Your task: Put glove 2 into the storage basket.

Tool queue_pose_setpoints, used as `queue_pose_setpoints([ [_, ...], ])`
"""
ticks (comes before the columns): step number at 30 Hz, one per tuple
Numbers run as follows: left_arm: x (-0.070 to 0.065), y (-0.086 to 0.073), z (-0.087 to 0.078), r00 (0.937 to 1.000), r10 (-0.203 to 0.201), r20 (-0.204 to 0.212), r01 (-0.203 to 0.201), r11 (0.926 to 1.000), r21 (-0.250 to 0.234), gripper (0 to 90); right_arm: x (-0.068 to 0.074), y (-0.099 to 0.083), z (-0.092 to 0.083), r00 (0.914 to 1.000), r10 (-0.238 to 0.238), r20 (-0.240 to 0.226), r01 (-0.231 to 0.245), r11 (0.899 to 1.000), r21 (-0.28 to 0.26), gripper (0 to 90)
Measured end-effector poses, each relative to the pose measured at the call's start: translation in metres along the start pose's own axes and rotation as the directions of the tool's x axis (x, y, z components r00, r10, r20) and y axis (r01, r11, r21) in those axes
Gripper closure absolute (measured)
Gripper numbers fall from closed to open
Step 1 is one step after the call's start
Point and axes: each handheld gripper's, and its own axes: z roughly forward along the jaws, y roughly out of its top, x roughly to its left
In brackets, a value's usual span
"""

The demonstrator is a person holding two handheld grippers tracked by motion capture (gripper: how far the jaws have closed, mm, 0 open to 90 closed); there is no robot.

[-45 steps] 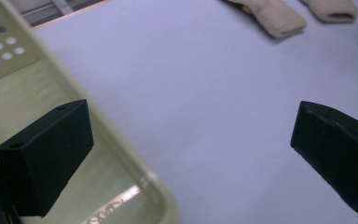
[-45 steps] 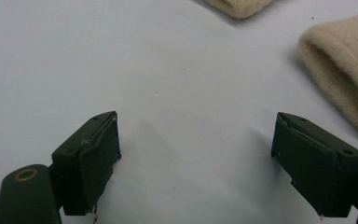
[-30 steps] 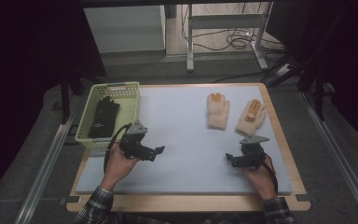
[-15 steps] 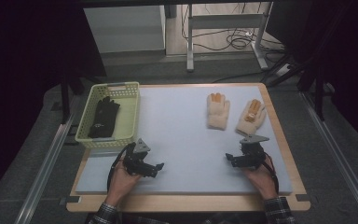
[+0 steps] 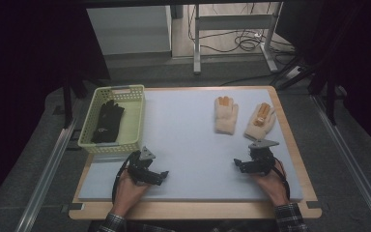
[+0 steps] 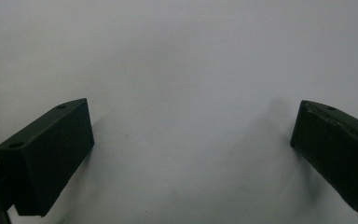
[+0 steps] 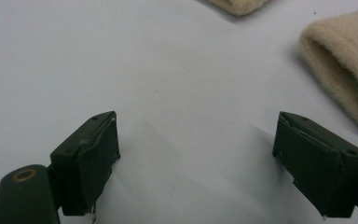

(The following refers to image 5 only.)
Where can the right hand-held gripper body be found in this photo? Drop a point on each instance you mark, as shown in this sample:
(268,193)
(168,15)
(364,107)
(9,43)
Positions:
(261,158)

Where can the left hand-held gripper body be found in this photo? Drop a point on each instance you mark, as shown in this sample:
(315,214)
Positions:
(141,166)

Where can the beige fleece glove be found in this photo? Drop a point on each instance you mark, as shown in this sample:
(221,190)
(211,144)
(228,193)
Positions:
(226,112)
(260,121)

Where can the light green plastic basket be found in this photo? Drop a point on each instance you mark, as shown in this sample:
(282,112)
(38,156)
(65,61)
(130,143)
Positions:
(132,125)

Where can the black glove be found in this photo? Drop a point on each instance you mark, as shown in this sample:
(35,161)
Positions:
(108,121)

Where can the person's left hand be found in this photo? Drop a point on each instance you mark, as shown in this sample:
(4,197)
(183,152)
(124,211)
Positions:
(127,193)

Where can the person's right hand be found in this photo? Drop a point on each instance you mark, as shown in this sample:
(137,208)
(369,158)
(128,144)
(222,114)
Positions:
(272,188)

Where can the white foam mat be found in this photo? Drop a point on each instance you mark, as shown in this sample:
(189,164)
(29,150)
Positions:
(186,135)

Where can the black stand leg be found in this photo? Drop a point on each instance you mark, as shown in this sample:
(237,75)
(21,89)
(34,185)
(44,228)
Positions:
(67,103)
(331,103)

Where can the grey cabinet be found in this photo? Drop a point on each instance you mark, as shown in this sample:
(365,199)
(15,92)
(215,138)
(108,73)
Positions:
(128,30)

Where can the dark curtain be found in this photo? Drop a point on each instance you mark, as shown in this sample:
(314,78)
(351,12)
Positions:
(360,64)
(29,64)

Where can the aluminium rail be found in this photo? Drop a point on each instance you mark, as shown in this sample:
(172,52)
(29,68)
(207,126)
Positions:
(45,180)
(351,161)

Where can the white metal stand frame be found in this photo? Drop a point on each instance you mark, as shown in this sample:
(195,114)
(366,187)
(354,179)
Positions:
(235,22)

